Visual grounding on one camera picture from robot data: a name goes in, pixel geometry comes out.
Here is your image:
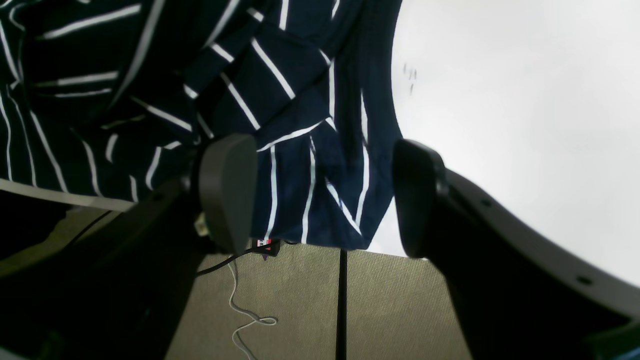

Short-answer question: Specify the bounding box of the black table leg pole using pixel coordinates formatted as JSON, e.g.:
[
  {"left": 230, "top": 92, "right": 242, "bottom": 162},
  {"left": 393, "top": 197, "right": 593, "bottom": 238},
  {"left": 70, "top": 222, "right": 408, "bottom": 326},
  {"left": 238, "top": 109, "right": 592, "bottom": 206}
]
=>
[{"left": 334, "top": 249, "right": 348, "bottom": 360}]

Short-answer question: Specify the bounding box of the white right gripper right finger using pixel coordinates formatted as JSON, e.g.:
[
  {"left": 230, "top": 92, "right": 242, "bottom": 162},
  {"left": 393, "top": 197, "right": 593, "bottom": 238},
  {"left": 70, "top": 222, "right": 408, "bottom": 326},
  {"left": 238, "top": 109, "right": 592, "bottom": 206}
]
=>
[{"left": 392, "top": 139, "right": 640, "bottom": 360}]

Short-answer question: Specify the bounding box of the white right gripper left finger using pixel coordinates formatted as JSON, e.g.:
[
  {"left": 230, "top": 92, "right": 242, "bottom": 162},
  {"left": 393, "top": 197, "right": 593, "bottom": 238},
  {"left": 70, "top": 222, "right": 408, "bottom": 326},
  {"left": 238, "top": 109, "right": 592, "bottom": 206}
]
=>
[{"left": 0, "top": 134, "right": 258, "bottom": 360}]

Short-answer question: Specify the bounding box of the navy white striped t-shirt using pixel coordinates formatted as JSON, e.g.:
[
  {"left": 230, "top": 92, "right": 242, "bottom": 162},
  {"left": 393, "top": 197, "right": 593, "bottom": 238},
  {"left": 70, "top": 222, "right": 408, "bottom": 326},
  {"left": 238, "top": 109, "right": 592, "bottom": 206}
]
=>
[{"left": 1, "top": 0, "right": 402, "bottom": 250}]

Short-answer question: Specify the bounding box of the white cable on floor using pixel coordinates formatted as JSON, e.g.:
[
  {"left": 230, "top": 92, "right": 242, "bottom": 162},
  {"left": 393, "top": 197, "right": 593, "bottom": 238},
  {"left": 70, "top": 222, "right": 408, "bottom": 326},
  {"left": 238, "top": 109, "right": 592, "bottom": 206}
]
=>
[{"left": 227, "top": 260, "right": 278, "bottom": 360}]

